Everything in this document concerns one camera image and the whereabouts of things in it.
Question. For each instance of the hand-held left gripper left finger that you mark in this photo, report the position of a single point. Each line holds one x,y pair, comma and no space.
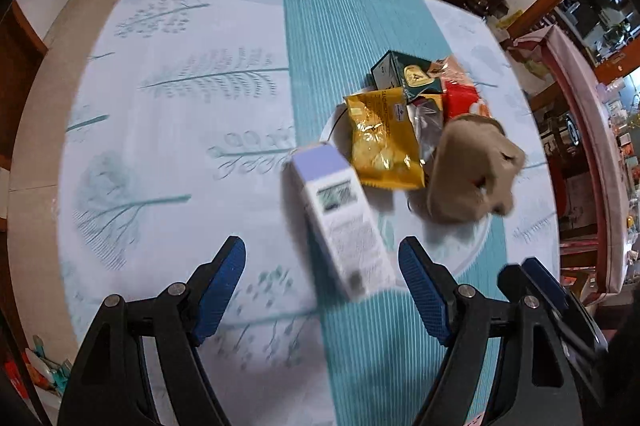
222,286

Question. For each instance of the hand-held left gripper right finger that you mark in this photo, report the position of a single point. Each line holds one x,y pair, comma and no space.
425,296

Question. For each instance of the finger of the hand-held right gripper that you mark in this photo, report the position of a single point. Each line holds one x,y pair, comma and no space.
512,283
545,283

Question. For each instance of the white grey cardboard box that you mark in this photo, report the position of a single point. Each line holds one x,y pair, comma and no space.
340,226

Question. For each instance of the white plate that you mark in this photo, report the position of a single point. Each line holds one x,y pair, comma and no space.
440,242

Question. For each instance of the leaf print tablecloth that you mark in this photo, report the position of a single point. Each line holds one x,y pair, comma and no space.
175,155

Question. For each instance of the yellow chip bag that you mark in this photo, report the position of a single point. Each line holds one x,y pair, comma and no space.
380,140

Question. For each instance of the teal plastic item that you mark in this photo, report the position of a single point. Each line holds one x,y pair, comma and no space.
50,368

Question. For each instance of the red snack packet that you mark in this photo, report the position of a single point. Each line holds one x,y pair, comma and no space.
462,98

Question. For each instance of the dark green box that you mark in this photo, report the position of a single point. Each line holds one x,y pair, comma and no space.
395,70

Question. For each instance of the wooden side cabinet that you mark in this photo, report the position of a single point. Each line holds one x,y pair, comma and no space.
20,70

